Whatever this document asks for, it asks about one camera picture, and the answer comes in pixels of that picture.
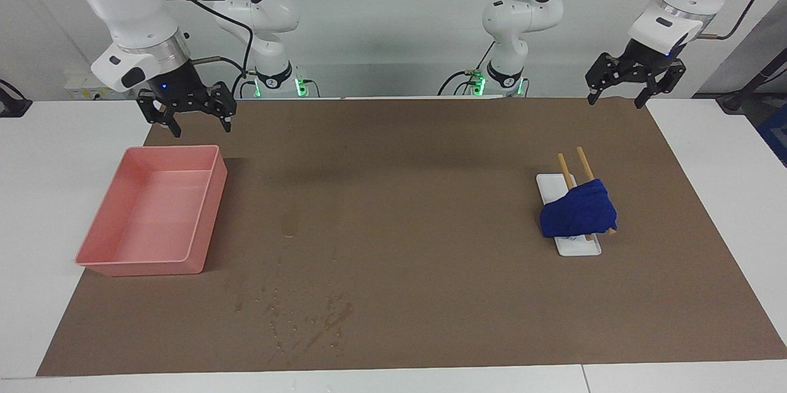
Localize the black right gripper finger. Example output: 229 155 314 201
208 81 238 133
136 90 183 138

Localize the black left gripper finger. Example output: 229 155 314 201
635 60 687 109
585 54 623 105

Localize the blue towel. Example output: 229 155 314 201
539 178 618 240

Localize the white towel rack base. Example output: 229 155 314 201
536 173 603 257

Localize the black stand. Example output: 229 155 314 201
716 49 787 114

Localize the white power strip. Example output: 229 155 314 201
65 70 142 100

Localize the wooden rack rod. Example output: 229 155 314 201
557 153 595 242
576 146 617 236

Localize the pink plastic bin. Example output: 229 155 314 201
75 145 228 277

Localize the blue crate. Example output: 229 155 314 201
756 104 787 166

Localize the brown table mat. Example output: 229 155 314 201
36 97 787 377

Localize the black right base cable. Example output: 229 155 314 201
231 70 259 98

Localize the black base cable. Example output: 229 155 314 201
231 70 259 98
438 42 496 97

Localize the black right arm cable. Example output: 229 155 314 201
151 0 256 98

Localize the black clamp mount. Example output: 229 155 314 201
0 79 33 118

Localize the black left base cable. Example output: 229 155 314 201
438 42 496 97

